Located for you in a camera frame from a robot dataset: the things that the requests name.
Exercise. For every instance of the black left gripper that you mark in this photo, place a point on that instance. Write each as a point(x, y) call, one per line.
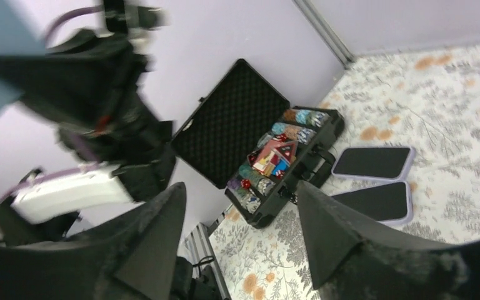
point(91, 82)

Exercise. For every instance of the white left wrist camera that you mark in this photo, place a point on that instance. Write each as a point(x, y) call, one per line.
point(126, 17)

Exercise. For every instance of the phone in lilac case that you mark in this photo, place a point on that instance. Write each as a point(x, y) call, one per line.
point(390, 204)

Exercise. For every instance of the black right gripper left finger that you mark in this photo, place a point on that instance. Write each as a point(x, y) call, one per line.
point(132, 256)

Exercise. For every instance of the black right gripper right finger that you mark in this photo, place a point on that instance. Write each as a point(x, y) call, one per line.
point(351, 256)

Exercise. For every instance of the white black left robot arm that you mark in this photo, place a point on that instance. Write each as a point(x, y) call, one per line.
point(42, 207)

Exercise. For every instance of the black poker chip case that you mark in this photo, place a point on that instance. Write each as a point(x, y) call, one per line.
point(228, 125)

